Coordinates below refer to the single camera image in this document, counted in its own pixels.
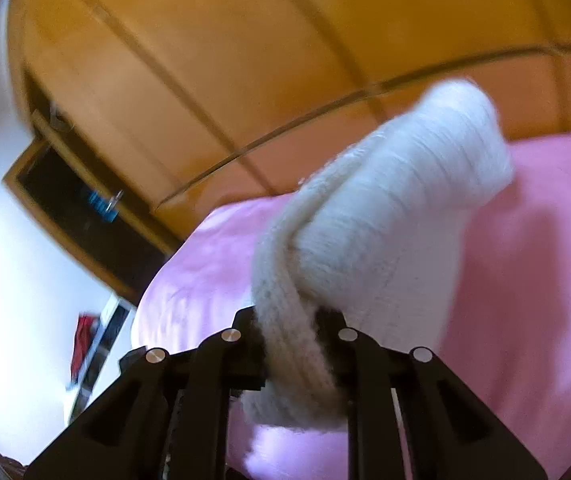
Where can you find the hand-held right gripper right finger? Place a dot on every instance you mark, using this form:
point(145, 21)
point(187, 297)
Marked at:
point(330, 326)

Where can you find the blue object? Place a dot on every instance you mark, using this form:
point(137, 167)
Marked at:
point(103, 206)

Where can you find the pink bed sheet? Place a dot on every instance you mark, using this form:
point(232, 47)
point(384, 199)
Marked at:
point(515, 285)

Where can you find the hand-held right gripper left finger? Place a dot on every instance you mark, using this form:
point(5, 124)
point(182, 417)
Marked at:
point(245, 330)

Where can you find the wooden wardrobe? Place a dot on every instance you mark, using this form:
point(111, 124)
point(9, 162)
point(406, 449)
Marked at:
point(215, 60)

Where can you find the white knitted sweater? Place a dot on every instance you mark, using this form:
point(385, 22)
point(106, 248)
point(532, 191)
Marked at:
point(390, 210)

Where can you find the dark doorway with wooden frame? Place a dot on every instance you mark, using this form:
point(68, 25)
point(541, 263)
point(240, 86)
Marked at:
point(55, 185)

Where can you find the white and black board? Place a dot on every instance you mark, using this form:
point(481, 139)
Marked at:
point(110, 325)

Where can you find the red cloth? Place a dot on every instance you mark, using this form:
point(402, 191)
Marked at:
point(83, 340)

